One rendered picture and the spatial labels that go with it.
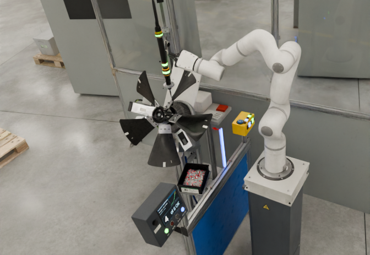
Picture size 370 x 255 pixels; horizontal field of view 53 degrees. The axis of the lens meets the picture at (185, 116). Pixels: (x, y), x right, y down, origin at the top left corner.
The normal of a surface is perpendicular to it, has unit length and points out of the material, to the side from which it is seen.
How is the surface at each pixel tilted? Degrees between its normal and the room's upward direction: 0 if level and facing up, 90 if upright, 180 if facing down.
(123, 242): 0
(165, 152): 49
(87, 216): 0
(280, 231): 90
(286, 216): 90
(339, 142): 90
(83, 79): 90
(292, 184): 0
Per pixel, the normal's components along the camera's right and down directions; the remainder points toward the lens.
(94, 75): -0.33, 0.59
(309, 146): -0.53, 0.55
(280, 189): -0.15, -0.81
